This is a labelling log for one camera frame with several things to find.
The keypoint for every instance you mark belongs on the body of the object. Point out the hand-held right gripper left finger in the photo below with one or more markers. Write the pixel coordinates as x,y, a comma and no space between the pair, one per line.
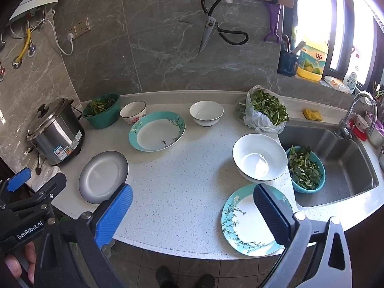
115,213

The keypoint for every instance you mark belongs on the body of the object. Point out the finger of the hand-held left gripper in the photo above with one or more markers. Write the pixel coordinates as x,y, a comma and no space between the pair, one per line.
49,190
18,180

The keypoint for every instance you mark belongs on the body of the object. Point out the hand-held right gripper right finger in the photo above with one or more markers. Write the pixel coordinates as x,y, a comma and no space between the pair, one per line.
271,213

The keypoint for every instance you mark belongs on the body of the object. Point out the teal floral plate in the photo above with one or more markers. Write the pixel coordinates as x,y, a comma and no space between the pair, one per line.
156,132
243,225

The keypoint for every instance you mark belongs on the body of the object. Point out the grey plate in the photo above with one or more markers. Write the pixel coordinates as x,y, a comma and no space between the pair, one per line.
102,174

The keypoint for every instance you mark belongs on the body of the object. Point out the large white bowl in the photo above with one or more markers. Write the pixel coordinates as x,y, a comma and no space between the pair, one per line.
258,156

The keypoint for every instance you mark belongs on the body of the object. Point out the pink floral bowl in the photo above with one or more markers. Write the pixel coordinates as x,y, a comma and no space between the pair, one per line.
132,117

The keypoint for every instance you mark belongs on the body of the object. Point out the small white bowl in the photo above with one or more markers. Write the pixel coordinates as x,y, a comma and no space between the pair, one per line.
207,112

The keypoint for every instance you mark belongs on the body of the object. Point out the person's left hand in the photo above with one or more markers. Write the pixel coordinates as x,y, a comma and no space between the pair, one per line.
12,268

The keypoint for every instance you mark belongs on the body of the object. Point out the folded white towel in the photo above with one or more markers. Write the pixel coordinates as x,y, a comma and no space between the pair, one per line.
45,177

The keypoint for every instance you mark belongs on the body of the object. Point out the black power plug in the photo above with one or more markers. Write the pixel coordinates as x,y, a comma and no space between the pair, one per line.
38,169

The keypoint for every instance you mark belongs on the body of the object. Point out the stainless steel rice cooker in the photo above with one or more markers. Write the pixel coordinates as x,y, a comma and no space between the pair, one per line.
57,135

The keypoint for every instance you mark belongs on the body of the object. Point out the teal plastic colander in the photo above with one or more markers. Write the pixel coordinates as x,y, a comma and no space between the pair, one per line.
321,174

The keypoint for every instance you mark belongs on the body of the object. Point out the person's left shoe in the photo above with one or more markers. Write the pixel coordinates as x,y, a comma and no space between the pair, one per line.
167,277

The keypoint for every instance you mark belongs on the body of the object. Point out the person's shoe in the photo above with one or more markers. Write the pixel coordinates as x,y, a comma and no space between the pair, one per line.
167,277
205,281

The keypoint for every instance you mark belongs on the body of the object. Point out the stainless steel sink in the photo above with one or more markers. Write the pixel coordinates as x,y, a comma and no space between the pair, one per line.
345,168

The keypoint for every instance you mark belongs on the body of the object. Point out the green plastic basin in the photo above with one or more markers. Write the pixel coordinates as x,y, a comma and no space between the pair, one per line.
102,120

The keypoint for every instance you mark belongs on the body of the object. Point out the clear plastic bag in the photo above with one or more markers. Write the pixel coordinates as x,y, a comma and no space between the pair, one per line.
255,120

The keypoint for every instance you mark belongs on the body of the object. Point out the person's right shoe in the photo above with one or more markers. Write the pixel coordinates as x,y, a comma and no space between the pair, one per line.
205,281

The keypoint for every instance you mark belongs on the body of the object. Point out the yellow sponge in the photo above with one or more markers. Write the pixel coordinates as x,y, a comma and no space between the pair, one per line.
312,115

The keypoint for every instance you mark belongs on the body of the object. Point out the leafy greens bunch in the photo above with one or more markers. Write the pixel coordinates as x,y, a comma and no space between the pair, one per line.
270,106

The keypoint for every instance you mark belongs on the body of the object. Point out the red pipe valve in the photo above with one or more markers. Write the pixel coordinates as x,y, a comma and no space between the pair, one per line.
1,72

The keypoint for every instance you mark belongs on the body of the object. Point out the chrome faucet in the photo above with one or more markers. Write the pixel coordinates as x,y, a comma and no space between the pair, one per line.
344,130

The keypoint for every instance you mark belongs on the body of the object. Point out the red sink caddy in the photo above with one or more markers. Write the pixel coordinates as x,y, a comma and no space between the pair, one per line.
358,135

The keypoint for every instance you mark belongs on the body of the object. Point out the white cup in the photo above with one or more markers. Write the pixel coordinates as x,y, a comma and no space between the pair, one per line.
361,123

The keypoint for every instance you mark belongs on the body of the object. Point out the metal pipe valve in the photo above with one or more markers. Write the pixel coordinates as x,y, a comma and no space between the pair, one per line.
31,50

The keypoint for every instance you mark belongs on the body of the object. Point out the white wipe pack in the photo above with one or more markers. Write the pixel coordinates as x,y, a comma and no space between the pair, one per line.
336,83

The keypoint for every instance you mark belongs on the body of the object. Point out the blue utensil holder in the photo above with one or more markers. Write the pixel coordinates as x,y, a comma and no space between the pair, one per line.
288,64

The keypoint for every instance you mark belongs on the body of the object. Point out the small white bottle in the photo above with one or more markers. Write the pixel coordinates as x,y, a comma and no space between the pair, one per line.
350,81

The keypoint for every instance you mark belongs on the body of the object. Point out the yellow liquid bottle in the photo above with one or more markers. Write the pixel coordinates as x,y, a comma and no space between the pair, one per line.
312,60

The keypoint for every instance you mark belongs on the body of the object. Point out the purple peeler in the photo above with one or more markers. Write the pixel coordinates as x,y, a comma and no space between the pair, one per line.
274,21

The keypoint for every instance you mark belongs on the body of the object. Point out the wall power outlet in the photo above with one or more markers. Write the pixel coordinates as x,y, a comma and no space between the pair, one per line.
81,27

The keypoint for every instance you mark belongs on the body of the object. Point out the window frame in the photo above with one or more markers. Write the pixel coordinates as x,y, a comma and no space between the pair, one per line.
337,21

